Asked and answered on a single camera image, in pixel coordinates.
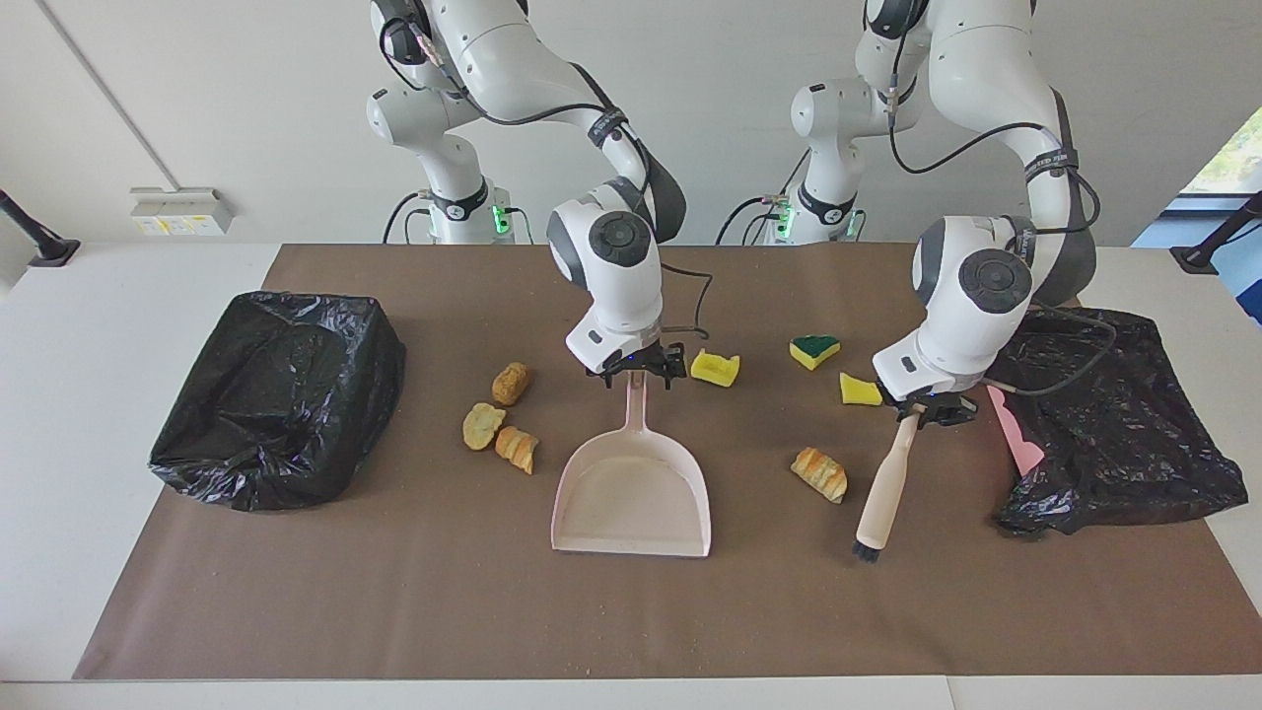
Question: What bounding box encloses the beige handle black bristle brush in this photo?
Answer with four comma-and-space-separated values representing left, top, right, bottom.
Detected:
852, 402, 928, 565

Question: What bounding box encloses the brown bread roll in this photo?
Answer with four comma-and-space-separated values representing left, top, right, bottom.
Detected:
492, 362, 532, 407

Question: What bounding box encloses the striped croissant bread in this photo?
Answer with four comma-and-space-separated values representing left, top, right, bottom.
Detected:
495, 426, 540, 476
791, 447, 849, 505

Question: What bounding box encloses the yellow sponge with green pad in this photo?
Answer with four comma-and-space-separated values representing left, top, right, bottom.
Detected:
790, 335, 842, 372

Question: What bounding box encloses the pale pink plastic dustpan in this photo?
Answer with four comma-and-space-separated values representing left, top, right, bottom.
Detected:
550, 373, 713, 559

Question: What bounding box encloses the pale yellowish bread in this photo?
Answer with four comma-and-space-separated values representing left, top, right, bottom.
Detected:
462, 402, 508, 452

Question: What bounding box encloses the black trash bag over pink bin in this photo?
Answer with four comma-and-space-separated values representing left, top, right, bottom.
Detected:
971, 308, 1249, 537

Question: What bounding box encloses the black trash bag bin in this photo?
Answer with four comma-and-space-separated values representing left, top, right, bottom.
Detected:
148, 291, 407, 512

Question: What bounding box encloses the brown paper table mat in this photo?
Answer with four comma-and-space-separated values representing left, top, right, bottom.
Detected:
74, 244, 1262, 681

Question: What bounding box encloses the window with green view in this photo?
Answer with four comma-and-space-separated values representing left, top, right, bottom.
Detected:
1181, 106, 1262, 195

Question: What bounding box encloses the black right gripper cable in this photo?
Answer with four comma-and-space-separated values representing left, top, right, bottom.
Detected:
380, 15, 713, 341

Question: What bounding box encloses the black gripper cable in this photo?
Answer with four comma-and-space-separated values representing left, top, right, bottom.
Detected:
380, 15, 713, 341
885, 54, 1120, 397

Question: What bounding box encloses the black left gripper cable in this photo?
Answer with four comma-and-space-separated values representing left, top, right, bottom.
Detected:
885, 54, 1120, 397

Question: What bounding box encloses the black base cable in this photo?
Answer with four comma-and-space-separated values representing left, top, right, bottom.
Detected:
715, 158, 811, 246
383, 192, 435, 245

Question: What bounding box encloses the white wall socket box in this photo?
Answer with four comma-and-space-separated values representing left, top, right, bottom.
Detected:
130, 187, 235, 238

